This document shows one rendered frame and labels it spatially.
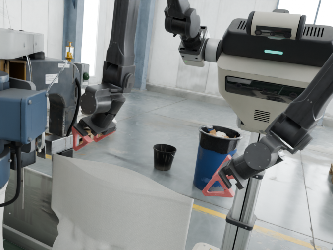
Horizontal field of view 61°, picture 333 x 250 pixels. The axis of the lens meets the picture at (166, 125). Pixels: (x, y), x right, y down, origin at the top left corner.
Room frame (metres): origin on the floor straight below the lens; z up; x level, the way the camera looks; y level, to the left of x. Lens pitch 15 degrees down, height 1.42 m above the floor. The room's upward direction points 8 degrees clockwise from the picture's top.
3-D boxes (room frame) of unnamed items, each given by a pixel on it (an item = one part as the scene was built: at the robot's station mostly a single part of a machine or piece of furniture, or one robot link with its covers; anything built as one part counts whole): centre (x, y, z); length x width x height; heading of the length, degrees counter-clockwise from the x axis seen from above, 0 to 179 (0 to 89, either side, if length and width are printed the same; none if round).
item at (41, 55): (0.91, 0.47, 1.35); 0.09 x 0.09 x 0.03
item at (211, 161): (2.96, -0.59, 0.32); 0.51 x 0.48 x 0.65; 159
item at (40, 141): (0.81, 0.38, 1.11); 0.03 x 0.03 x 0.06
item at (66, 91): (0.97, 0.52, 1.21); 0.30 x 0.25 x 0.30; 69
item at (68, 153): (1.01, 0.37, 0.98); 0.09 x 0.05 x 0.05; 159
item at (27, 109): (0.54, 0.29, 1.25); 0.10 x 0.08 x 0.12; 4
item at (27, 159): (0.81, 0.45, 1.04); 0.08 x 0.06 x 0.05; 159
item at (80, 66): (1.07, 0.36, 1.29); 0.08 x 0.05 x 0.09; 69
